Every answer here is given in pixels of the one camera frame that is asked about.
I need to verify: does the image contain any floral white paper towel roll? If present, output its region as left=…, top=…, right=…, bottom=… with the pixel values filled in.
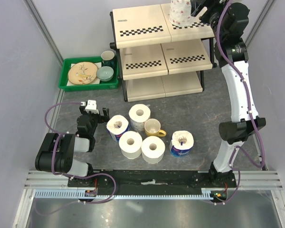
left=169, top=0, right=198, bottom=27

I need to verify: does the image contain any plain white paper towel roll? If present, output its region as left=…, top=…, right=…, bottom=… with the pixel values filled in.
left=141, top=136, right=165, bottom=164
left=119, top=131, right=143, bottom=160

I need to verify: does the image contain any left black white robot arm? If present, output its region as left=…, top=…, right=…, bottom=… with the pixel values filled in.
left=35, top=106, right=110, bottom=187

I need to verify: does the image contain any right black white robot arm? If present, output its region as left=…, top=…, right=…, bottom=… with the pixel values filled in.
left=191, top=0, right=266, bottom=187

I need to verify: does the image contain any cream three-tier shelf rack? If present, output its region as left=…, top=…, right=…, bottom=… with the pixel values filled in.
left=110, top=4, right=215, bottom=102

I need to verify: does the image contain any blue wrapped paper towel roll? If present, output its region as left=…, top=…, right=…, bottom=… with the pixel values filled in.
left=169, top=131, right=194, bottom=157
left=106, top=115, right=129, bottom=142

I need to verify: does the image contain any green plastic tray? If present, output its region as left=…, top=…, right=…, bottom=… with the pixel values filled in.
left=58, top=56, right=119, bottom=92

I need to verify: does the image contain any floral ceramic plate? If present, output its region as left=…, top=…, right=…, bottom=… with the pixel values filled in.
left=67, top=61, right=99, bottom=86

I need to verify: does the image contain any light green ceramic bowl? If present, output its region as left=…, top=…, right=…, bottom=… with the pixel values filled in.
left=96, top=66, right=114, bottom=82

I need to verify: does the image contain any yellow ceramic mug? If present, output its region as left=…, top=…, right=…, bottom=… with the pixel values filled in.
left=144, top=118, right=167, bottom=137

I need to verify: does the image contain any dark green mug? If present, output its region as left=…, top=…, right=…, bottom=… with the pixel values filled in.
left=101, top=50, right=115, bottom=68

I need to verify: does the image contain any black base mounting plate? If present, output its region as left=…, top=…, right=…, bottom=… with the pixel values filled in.
left=67, top=169, right=238, bottom=198

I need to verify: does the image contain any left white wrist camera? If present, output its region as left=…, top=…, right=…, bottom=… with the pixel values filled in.
left=85, top=100, right=99, bottom=114

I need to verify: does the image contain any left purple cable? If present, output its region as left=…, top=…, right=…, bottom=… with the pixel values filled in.
left=34, top=101, right=117, bottom=216

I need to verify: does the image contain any blue slotted cable duct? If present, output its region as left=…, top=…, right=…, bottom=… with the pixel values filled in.
left=34, top=189, right=222, bottom=200

